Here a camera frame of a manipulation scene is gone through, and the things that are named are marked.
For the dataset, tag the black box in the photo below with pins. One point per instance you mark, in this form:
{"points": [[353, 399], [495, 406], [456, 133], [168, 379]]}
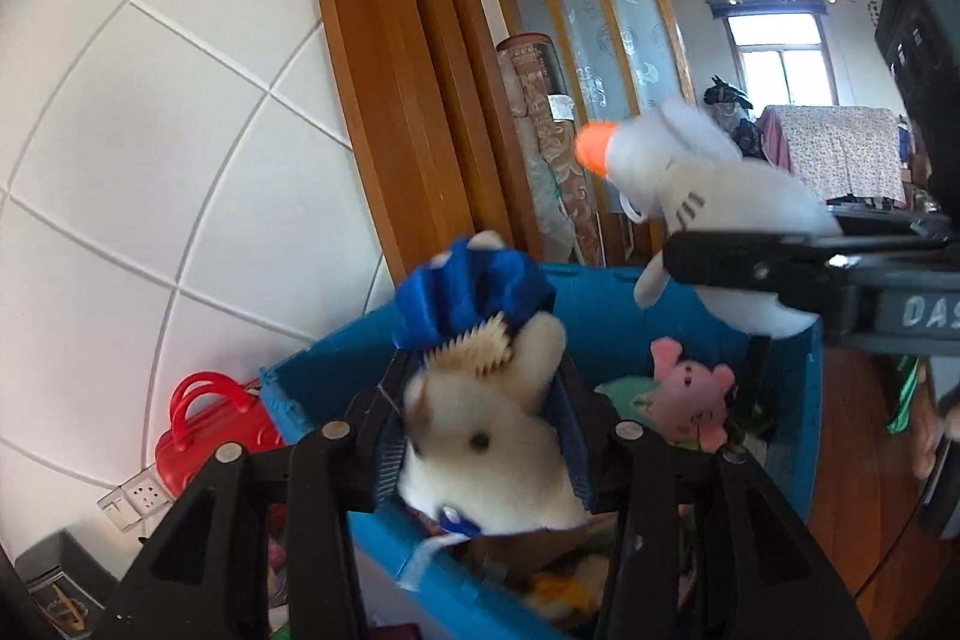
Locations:
{"points": [[60, 565]]}

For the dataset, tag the green soft toy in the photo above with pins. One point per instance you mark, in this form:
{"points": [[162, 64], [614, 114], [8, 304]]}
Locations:
{"points": [[630, 404]]}

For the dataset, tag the pale rolled carpet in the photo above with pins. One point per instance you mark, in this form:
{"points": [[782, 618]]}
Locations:
{"points": [[544, 197]]}

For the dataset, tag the yellow plush toy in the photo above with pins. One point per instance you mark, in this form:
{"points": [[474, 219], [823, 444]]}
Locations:
{"points": [[559, 587]]}

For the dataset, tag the red toy suitcase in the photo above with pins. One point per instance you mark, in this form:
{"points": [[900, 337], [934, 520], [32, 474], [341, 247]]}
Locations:
{"points": [[225, 437]]}

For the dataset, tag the white plush goose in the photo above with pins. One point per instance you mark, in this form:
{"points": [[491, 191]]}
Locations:
{"points": [[720, 183]]}

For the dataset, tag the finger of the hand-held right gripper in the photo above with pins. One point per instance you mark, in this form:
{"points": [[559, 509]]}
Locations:
{"points": [[750, 265], [885, 225]]}

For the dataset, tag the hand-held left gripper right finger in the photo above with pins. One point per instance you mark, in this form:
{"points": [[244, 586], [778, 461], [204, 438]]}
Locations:
{"points": [[581, 460]]}

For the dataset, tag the window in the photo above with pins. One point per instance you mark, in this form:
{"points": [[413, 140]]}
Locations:
{"points": [[780, 70]]}

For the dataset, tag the white wall socket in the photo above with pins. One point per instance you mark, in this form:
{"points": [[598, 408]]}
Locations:
{"points": [[139, 497]]}

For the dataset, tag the person's right hand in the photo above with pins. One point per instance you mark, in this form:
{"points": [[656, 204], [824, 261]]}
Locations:
{"points": [[928, 437]]}

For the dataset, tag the dark plant figure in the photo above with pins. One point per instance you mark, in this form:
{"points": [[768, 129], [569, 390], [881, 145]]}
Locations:
{"points": [[727, 100]]}

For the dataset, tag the pink plush pig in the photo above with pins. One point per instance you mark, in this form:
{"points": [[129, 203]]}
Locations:
{"points": [[694, 400]]}

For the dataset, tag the floral cloth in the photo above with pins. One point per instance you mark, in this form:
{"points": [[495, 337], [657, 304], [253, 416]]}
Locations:
{"points": [[840, 145]]}

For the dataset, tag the wooden wall frame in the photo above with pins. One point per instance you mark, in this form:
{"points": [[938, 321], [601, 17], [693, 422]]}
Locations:
{"points": [[390, 85]]}

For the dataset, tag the brown patterned rolled carpet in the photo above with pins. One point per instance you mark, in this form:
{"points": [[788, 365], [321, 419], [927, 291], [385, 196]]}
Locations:
{"points": [[536, 85]]}

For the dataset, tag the wooden partition screen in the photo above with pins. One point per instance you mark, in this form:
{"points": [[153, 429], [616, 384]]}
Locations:
{"points": [[622, 10]]}

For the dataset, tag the green bag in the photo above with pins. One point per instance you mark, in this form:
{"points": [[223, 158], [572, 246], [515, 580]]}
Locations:
{"points": [[906, 392]]}

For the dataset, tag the white plush dog blue hat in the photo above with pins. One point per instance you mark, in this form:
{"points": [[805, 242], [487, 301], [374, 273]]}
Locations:
{"points": [[480, 415]]}

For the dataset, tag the blue plastic crate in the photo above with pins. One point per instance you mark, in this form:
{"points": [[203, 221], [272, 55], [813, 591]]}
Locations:
{"points": [[622, 317]]}

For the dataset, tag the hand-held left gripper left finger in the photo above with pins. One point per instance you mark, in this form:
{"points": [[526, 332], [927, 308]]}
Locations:
{"points": [[386, 460]]}

